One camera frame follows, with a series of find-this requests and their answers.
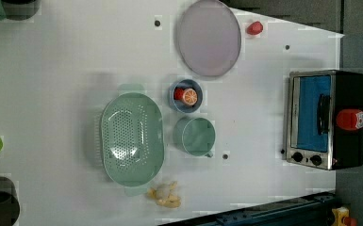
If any red plush ketchup bottle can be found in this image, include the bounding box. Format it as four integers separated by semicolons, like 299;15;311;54
336;109;363;131

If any black toaster oven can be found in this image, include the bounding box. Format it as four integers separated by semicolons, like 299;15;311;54
285;70;363;170

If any blue bowl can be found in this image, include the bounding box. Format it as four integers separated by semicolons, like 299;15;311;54
169;79;204;114

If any orange slice toy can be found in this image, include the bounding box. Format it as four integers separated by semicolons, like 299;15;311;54
173;88;198;106

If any green mug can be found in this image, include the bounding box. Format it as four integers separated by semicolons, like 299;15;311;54
173;117;216;157

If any green oval colander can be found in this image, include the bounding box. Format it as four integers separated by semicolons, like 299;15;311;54
100;84;165;197

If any lilac round plate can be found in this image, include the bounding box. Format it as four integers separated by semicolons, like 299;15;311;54
176;0;241;76

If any yellow plush toy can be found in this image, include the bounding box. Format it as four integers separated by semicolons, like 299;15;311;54
147;182;181;208

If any red strawberry toy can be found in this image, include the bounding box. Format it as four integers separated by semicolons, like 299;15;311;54
246;21;264;36

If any yellow red clamp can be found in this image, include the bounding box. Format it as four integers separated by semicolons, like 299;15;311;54
332;207;357;226

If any blue metal frame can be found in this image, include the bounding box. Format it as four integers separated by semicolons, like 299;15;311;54
162;192;340;226

